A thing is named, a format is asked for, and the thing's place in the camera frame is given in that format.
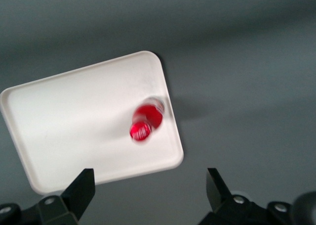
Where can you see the red coke bottle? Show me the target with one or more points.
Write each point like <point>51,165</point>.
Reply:
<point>148,116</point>

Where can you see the cream rectangular tray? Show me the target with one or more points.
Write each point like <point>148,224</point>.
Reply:
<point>74,123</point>

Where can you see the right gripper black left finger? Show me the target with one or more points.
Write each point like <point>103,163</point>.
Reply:
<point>79,197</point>

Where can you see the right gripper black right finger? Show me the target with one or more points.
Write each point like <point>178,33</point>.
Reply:
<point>219,197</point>

